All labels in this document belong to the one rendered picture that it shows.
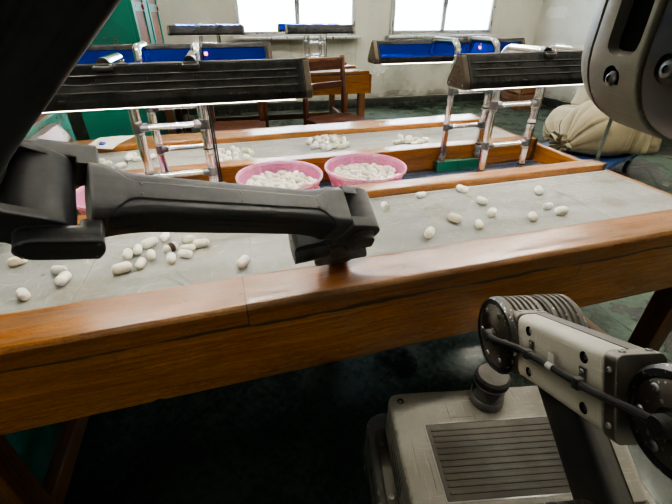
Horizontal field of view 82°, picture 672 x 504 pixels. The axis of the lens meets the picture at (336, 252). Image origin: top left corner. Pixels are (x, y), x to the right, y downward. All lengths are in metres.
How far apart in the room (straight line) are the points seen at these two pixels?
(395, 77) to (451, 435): 5.85
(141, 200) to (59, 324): 0.38
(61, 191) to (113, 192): 0.04
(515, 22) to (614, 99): 6.92
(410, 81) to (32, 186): 6.23
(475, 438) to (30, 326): 0.81
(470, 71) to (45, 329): 0.96
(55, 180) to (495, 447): 0.82
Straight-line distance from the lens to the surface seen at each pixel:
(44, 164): 0.44
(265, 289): 0.71
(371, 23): 6.20
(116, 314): 0.74
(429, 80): 6.63
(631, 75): 0.32
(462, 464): 0.85
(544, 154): 1.79
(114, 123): 3.71
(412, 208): 1.07
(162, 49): 1.42
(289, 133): 1.71
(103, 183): 0.44
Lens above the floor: 1.19
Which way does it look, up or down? 32 degrees down
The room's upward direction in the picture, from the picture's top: straight up
